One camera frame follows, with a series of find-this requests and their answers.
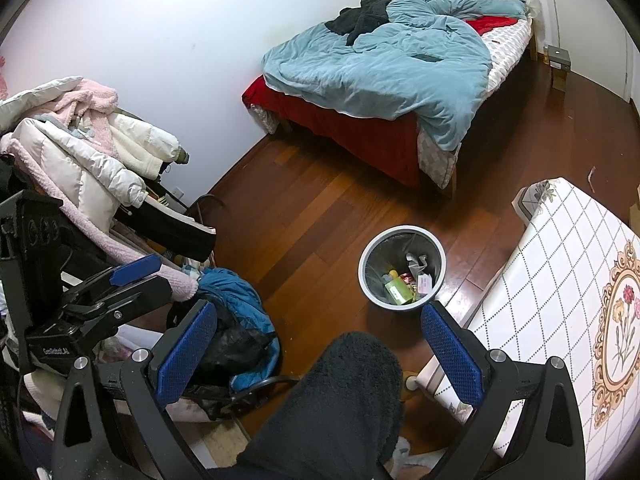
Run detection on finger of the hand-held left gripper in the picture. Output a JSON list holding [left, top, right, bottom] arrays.
[[60, 275, 174, 334], [60, 253, 164, 306]]

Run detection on blue jacket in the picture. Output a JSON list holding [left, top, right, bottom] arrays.
[[192, 267, 282, 392]]

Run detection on white door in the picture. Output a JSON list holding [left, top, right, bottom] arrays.
[[537, 0, 640, 106]]

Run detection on light blue duvet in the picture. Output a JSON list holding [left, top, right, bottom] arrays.
[[261, 0, 528, 153]]

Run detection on green paper box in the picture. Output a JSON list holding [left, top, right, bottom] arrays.
[[384, 279, 420, 306]]

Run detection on white trash bin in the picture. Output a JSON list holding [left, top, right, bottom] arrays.
[[358, 225, 447, 317]]

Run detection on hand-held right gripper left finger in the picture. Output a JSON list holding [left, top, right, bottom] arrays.
[[50, 299, 221, 480]]

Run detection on wooden bed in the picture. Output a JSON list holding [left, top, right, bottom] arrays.
[[242, 0, 543, 200]]

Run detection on pile of white pink coats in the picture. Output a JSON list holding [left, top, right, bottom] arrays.
[[0, 78, 202, 306]]

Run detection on person's leg dark fleece pants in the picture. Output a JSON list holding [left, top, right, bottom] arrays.
[[207, 331, 405, 480]]

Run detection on white patterned mattress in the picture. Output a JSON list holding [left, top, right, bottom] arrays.
[[250, 17, 534, 190]]

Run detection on black plastic bag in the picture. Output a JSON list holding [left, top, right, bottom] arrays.
[[189, 317, 275, 388]]

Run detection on white puffer jacket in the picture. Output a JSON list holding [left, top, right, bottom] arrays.
[[0, 76, 192, 213]]

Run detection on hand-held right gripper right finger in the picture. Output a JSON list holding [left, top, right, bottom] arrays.
[[420, 301, 587, 480]]

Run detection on red bed sheet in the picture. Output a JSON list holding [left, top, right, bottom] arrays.
[[242, 15, 521, 188]]

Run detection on black garment white trim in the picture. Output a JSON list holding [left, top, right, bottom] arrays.
[[119, 194, 219, 264]]

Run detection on patterned white tablecloth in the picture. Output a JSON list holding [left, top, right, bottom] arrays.
[[417, 177, 640, 480]]

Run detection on grey metal box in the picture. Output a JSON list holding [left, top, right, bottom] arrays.
[[545, 45, 572, 70]]

